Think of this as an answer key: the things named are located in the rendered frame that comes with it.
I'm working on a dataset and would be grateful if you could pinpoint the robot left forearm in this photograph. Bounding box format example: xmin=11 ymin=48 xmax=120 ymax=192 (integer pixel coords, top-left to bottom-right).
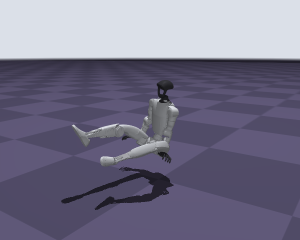
xmin=157 ymin=131 xmax=173 ymax=158

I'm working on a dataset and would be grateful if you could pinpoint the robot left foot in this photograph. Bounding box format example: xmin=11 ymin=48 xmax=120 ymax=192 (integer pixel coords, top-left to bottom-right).
xmin=100 ymin=156 xmax=119 ymax=167

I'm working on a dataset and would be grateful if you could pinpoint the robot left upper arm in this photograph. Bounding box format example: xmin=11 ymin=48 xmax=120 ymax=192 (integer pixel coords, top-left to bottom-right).
xmin=163 ymin=106 xmax=179 ymax=137

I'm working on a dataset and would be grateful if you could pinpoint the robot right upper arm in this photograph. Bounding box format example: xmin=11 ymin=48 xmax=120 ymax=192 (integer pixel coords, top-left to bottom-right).
xmin=143 ymin=98 xmax=156 ymax=125

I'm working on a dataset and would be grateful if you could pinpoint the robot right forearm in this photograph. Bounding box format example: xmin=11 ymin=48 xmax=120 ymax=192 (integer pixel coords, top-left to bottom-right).
xmin=140 ymin=121 xmax=149 ymax=134

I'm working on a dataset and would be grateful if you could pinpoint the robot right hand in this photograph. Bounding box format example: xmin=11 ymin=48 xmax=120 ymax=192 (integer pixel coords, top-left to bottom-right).
xmin=122 ymin=135 xmax=131 ymax=141

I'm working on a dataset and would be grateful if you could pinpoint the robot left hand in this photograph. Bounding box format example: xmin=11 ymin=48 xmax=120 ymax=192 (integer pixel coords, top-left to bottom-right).
xmin=157 ymin=152 xmax=172 ymax=164

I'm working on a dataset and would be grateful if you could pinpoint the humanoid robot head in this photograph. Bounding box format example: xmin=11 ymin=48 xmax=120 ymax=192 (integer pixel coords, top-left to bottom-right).
xmin=156 ymin=80 xmax=174 ymax=103

